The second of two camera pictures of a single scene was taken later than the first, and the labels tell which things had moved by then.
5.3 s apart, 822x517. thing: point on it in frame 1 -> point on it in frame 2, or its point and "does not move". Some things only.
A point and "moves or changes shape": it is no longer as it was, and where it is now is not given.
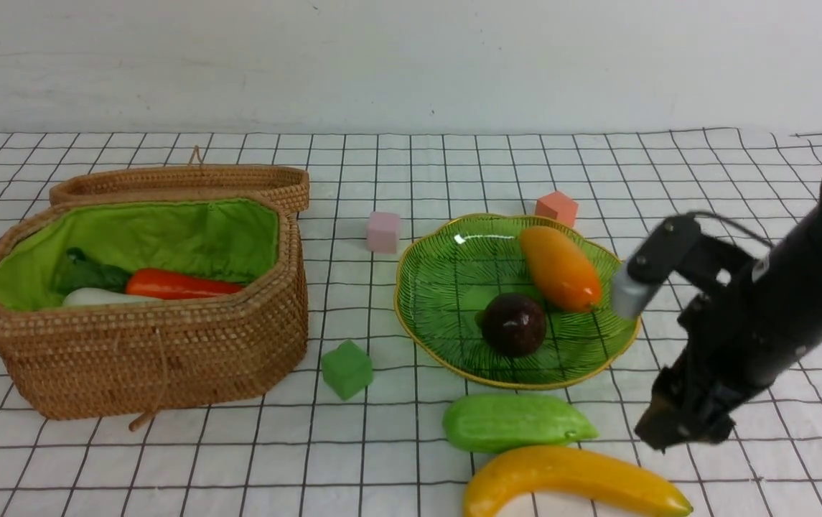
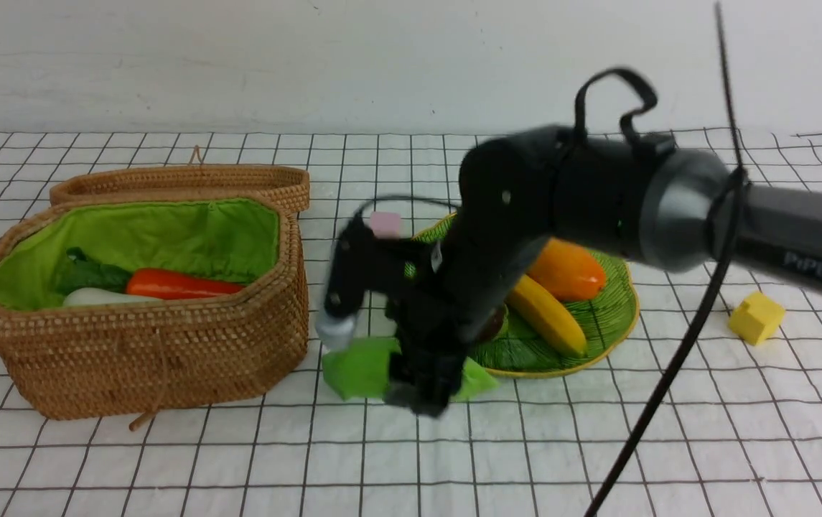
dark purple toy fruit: x=512 y=324 moves or changes shape
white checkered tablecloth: x=363 y=431 does not move
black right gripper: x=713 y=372 -> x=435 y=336
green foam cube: x=347 y=370 does not move
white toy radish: x=92 y=296 does not move
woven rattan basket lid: x=195 y=180 does not move
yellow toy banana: x=566 y=469 -> x=548 y=314
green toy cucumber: x=494 y=421 -> x=359 y=370
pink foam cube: x=382 y=233 does not move
